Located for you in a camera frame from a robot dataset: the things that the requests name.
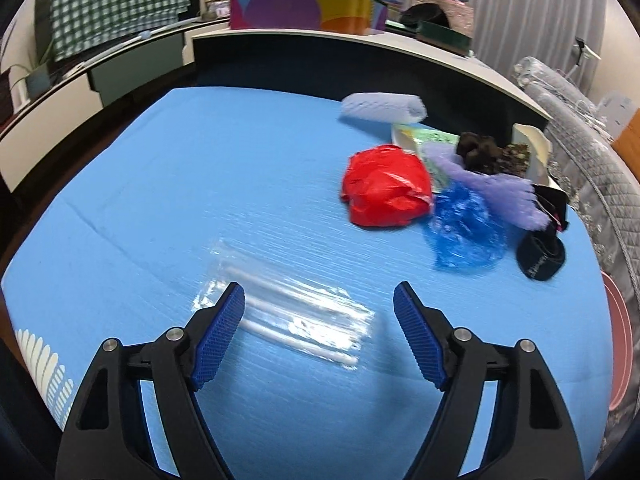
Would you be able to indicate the dark green bowl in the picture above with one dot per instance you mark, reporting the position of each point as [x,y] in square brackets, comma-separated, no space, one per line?
[445,37]

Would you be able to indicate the pink lace basket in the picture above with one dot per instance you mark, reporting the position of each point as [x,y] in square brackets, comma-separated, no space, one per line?
[457,10]

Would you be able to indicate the potted plant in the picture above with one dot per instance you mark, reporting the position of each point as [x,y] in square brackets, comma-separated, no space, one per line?
[37,77]

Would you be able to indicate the colourful cardboard box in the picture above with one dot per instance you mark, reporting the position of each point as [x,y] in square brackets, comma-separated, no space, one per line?
[300,10]

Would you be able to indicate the green snack packet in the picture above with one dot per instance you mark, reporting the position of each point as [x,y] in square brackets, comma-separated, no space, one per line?
[425,137]

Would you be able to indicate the dark brown crumpled cloth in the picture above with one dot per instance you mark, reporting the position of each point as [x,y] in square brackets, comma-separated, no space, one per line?
[477,150]

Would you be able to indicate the white and green cabinet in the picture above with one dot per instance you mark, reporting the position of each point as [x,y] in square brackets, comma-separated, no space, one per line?
[140,65]

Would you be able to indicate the red plastic bag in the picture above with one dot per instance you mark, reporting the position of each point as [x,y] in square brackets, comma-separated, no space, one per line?
[385,185]

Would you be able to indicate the orange cushion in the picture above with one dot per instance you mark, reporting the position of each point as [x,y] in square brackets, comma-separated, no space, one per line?
[629,145]

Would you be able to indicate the black elastic band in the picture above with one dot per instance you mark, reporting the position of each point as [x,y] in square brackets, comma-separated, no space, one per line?
[540,260]

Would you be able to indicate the white stand fan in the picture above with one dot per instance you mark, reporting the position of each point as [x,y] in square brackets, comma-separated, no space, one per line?
[582,52]

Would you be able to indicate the blue plastic bag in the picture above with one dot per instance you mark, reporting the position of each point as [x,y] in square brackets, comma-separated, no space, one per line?
[460,230]

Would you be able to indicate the clear plastic bag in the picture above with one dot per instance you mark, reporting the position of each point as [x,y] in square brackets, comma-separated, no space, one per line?
[300,305]

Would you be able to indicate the white-topped coffee table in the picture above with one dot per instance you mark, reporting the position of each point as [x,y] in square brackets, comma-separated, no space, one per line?
[350,60]

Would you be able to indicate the green checked cloth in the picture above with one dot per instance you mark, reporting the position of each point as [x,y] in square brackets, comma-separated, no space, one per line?
[115,5]

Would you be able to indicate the grey quilted sofa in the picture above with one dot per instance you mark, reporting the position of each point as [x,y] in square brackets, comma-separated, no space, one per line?
[590,160]

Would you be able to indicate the small photo frame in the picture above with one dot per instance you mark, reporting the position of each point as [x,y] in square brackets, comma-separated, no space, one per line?
[217,9]

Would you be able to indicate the blue foam mat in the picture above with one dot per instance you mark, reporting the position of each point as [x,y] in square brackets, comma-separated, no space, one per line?
[200,185]

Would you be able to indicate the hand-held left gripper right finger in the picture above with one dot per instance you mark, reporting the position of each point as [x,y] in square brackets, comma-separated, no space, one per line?
[417,335]

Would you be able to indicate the black bowl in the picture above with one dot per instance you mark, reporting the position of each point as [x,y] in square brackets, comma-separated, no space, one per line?
[425,14]

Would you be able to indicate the purple foam net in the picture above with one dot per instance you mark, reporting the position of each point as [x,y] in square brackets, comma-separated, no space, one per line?
[500,195]

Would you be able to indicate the rolled white foam net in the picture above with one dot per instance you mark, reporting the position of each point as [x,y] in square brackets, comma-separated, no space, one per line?
[380,107]

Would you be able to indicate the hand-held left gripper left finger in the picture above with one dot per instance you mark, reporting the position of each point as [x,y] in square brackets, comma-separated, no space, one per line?
[220,335]

